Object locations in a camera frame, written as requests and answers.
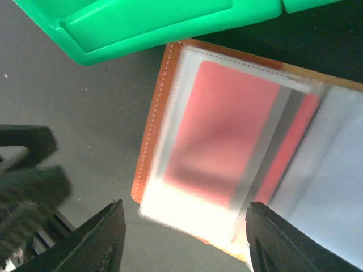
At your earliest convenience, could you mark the green bin with black cards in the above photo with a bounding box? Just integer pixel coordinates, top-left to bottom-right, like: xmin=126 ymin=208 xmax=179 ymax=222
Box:
xmin=282 ymin=0 xmax=339 ymax=14

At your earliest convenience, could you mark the brown leather card holder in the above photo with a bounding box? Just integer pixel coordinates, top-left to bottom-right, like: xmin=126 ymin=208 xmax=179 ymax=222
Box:
xmin=131 ymin=39 xmax=362 ymax=271

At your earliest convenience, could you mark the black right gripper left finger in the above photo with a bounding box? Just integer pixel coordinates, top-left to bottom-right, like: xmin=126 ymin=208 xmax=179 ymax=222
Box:
xmin=16 ymin=199 xmax=126 ymax=272

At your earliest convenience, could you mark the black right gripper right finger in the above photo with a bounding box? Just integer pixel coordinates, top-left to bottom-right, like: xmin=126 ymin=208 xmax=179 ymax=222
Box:
xmin=246 ymin=202 xmax=360 ymax=271

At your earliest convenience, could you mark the green bin with red cards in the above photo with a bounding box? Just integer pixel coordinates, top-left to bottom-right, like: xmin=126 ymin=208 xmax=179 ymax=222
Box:
xmin=17 ymin=0 xmax=282 ymax=65

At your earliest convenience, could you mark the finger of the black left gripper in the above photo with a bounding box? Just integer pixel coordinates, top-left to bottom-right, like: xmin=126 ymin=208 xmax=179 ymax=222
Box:
xmin=1 ymin=166 xmax=71 ymax=255
xmin=1 ymin=124 xmax=57 ymax=172

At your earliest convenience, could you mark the white red front card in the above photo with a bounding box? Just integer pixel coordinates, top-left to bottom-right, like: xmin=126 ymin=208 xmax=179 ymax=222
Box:
xmin=150 ymin=60 xmax=321 ymax=244

